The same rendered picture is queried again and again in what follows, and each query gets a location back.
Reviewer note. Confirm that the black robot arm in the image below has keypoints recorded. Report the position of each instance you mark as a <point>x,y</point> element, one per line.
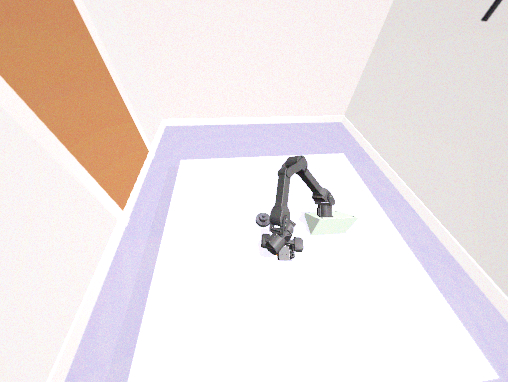
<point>280,214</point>

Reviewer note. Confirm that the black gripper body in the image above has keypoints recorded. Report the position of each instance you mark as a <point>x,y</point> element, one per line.
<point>297,242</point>

